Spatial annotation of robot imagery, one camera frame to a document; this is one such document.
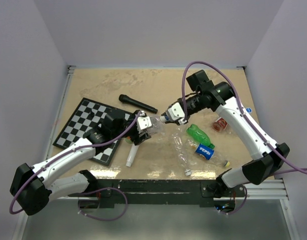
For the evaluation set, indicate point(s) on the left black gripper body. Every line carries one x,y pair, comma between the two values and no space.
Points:
134,135

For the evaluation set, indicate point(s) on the clear Pocari Sweat bottle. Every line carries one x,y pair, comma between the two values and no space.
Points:
157,126

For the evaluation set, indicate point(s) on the blue Pocari Sweat cap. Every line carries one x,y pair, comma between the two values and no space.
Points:
249,110

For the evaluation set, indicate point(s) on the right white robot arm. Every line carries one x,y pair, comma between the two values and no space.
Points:
265,152

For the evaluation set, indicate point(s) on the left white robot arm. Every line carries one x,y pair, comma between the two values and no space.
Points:
33,187

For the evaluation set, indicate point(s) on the green plastic bottle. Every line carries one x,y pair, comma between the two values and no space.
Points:
199,136

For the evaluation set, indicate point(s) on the red label tea bottle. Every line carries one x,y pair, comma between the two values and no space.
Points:
220,124

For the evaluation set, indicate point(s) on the Pepsi label clear bottle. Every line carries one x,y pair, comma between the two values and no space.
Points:
208,154

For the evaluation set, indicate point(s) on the black microphone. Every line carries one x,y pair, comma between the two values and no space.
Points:
127,100

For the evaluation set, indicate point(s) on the white microphone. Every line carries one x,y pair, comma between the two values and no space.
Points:
131,156

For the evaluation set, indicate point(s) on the black chess piece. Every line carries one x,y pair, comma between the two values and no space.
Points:
91,114

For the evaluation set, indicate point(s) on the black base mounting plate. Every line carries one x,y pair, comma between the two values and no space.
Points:
204,193

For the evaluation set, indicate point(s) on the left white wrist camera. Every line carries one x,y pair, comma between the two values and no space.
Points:
143,121

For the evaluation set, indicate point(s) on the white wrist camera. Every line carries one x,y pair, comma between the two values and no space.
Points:
176,114
143,121

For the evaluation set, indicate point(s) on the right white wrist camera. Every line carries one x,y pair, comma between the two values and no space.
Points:
176,114

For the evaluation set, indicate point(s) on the aluminium frame rail left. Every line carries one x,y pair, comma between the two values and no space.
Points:
50,150

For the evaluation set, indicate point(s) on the aluminium frame rail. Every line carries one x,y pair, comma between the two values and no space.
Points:
50,150
268,190

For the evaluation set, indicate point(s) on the aluminium frame rail right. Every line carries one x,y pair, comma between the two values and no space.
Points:
268,190

